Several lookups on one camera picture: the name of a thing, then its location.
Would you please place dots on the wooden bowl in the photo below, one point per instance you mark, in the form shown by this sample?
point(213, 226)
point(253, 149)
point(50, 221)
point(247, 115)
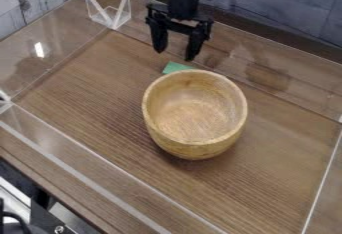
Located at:
point(195, 113)

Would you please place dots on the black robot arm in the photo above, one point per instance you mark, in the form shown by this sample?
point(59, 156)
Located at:
point(178, 16)

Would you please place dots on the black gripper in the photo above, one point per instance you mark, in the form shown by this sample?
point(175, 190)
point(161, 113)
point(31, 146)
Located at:
point(162, 22)

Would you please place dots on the black metal mount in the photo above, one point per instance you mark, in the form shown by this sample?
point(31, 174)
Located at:
point(44, 223)

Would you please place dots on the green flat object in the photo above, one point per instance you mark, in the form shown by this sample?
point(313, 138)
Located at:
point(174, 67)

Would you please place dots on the clear acrylic corner bracket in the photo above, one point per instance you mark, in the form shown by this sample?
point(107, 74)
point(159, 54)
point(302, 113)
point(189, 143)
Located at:
point(110, 16)

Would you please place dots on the clear acrylic tray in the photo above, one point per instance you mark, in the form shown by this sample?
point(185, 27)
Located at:
point(72, 131)

